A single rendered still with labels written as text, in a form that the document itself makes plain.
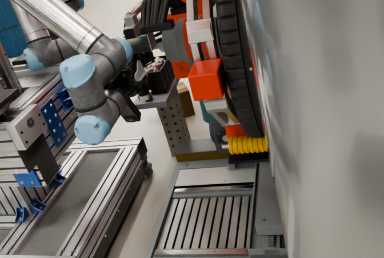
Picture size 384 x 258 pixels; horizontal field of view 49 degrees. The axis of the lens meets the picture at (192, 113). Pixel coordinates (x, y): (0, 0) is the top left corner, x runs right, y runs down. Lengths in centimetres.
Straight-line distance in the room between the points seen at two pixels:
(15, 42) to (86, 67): 431
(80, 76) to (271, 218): 88
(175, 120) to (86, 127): 128
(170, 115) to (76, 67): 131
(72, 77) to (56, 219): 104
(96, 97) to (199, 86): 24
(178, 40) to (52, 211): 99
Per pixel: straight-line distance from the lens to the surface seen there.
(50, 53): 139
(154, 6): 114
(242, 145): 135
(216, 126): 175
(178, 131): 225
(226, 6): 100
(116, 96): 103
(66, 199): 196
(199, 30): 104
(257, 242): 155
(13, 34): 519
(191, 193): 194
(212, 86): 100
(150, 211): 203
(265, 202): 157
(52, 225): 186
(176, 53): 131
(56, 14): 106
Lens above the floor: 128
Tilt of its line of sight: 28 degrees down
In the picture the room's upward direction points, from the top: 15 degrees counter-clockwise
